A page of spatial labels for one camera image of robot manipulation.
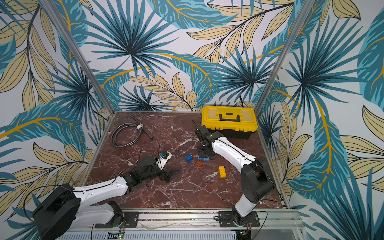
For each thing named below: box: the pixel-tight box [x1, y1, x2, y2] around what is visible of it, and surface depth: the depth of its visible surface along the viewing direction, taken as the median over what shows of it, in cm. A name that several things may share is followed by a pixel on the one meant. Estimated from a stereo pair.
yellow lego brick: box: [218, 166, 227, 178], surface depth 90 cm
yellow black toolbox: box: [201, 105, 258, 140], surface depth 96 cm
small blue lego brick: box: [185, 154, 193, 163], surface depth 94 cm
